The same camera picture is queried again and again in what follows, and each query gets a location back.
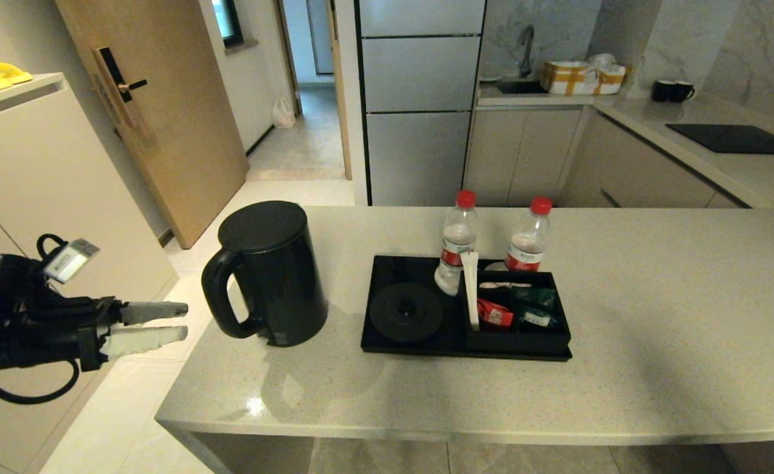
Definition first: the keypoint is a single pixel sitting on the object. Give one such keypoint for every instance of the clear water bottle red cap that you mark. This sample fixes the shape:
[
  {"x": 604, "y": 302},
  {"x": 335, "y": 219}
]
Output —
[
  {"x": 458, "y": 236},
  {"x": 527, "y": 239}
]

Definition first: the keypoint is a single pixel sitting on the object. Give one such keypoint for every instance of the white long paper sachet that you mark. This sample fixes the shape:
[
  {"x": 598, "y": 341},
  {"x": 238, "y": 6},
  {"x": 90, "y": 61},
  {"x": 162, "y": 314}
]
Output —
[{"x": 471, "y": 289}]

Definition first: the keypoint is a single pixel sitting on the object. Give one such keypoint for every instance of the black compartment organizer box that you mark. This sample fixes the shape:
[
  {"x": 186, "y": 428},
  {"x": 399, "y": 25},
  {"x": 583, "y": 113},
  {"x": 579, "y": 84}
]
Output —
[{"x": 518, "y": 341}]

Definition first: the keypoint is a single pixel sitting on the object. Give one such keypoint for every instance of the dark green tea packet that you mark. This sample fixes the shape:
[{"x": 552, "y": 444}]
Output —
[
  {"x": 533, "y": 297},
  {"x": 536, "y": 317}
]

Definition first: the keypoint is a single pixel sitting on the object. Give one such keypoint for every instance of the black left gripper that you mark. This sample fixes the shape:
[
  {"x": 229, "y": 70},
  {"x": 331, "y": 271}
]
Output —
[{"x": 91, "y": 329}]

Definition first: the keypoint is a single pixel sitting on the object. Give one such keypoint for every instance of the red sachet packet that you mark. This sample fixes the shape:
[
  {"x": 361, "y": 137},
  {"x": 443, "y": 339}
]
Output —
[{"x": 495, "y": 313}]

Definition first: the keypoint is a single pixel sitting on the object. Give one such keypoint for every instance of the black left wrist camera housing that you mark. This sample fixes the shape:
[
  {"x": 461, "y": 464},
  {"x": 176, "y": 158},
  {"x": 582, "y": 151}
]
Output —
[{"x": 5, "y": 273}]

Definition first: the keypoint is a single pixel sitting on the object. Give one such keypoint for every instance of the narrow wooden door leaf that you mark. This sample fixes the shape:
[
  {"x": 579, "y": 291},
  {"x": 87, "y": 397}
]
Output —
[{"x": 339, "y": 91}]

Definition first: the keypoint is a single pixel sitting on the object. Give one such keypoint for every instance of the black round kettle base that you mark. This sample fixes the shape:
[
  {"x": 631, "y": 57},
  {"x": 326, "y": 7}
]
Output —
[{"x": 407, "y": 311}]

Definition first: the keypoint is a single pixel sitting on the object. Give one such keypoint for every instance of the chrome kitchen faucet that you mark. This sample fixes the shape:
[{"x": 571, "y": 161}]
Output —
[{"x": 527, "y": 49}]

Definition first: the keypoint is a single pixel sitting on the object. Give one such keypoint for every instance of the dark framed window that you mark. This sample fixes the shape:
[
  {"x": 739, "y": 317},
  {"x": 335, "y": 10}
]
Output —
[{"x": 229, "y": 22}]

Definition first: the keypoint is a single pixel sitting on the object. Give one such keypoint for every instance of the silver refrigerator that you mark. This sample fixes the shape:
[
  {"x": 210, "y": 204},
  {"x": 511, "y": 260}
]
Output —
[{"x": 420, "y": 130}]

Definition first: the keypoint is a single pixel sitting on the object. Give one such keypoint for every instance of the black induction cooktop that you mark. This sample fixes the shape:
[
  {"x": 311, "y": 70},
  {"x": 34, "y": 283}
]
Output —
[{"x": 736, "y": 138}]

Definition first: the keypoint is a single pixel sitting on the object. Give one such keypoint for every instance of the white small packet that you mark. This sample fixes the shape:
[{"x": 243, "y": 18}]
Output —
[{"x": 502, "y": 284}]

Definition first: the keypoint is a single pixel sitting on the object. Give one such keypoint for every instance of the yellow white box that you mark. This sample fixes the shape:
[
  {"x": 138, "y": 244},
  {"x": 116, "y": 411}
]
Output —
[{"x": 574, "y": 79}]

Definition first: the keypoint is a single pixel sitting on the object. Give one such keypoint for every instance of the black electric kettle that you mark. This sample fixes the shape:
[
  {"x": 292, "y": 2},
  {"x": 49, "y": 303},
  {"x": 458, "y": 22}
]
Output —
[{"x": 275, "y": 275}]

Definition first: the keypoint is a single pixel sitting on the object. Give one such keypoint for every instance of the silver left wrist module box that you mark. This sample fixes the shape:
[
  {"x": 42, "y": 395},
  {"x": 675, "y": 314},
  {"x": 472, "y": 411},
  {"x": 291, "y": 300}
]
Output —
[{"x": 71, "y": 260}]

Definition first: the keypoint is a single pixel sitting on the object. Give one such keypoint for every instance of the dark kitchen sink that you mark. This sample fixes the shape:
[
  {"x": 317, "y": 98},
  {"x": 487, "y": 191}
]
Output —
[{"x": 522, "y": 86}]

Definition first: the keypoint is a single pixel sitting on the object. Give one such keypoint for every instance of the light wooden door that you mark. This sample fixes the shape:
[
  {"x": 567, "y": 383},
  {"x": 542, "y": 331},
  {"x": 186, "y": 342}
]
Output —
[{"x": 176, "y": 130}]

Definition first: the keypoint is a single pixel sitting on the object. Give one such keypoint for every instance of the white crumpled plastic bag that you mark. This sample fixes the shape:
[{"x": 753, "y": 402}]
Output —
[{"x": 603, "y": 60}]

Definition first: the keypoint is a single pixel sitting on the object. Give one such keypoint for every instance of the white round coaster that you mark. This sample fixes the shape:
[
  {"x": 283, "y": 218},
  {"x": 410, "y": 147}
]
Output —
[{"x": 495, "y": 266}]

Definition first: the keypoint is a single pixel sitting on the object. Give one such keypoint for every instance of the black mug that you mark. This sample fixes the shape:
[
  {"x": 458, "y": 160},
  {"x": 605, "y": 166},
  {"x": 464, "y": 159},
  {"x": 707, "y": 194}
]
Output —
[
  {"x": 660, "y": 91},
  {"x": 680, "y": 91}
]

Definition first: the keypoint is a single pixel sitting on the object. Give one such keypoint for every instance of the beige kitchen base cabinets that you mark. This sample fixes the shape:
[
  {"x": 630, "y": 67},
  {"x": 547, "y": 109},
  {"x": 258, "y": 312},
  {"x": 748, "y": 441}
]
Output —
[{"x": 525, "y": 157}]

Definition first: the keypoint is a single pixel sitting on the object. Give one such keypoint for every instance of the black rectangular serving tray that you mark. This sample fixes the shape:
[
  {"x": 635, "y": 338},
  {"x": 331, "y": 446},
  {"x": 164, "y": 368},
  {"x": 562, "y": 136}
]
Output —
[{"x": 387, "y": 268}]

